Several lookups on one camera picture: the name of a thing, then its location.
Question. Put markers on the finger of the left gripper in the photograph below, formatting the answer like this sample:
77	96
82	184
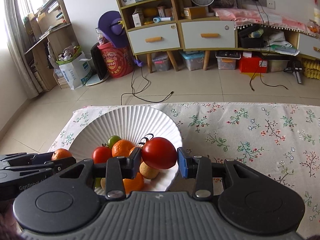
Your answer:
25	159
43	171

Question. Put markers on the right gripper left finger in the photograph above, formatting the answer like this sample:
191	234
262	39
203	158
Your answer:
117	169

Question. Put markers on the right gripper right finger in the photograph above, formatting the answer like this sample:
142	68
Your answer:
199	168

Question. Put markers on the orange mandarin front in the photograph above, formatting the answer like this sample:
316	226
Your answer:
60	154

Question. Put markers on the orange mandarin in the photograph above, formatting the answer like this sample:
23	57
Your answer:
122	148
60	154

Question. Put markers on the brown longan front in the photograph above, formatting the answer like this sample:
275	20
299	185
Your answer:
103	183

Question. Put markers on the brown longan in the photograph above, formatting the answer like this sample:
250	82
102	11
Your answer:
103	183
148	172

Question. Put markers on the orange tomato oval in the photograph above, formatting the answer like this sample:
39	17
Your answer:
135	184

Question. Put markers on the green tomato oval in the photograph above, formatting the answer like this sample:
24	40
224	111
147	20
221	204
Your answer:
97	182

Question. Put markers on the green tomato small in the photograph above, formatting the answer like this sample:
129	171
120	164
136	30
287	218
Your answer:
112	140

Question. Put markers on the red tomato with stem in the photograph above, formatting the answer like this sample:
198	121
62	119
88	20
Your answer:
158	152

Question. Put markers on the orange tomato round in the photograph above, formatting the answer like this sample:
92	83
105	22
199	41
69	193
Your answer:
133	149

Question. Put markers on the white ribbed plate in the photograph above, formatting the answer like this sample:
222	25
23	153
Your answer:
131	123

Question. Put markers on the floral tablecloth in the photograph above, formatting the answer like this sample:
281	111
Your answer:
279	140

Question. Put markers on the white paper bag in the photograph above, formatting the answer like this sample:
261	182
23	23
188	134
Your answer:
76	71

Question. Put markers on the red snack bucket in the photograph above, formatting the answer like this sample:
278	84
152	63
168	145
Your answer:
118	61

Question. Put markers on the clear storage box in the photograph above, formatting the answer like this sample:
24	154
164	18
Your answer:
193	60

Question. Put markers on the red box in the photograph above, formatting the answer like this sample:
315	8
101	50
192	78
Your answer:
253	64

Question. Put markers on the wooden bookshelf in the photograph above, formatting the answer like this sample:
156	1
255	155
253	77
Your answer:
50	31

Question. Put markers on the purple plush toy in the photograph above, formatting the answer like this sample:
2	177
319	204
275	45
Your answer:
111	25

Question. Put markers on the pink cloth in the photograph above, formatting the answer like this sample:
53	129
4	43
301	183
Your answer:
246	17

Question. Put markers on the wooden cabinet with drawers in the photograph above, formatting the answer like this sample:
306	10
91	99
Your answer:
205	34

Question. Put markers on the low side cabinet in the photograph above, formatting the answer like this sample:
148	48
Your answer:
309	46

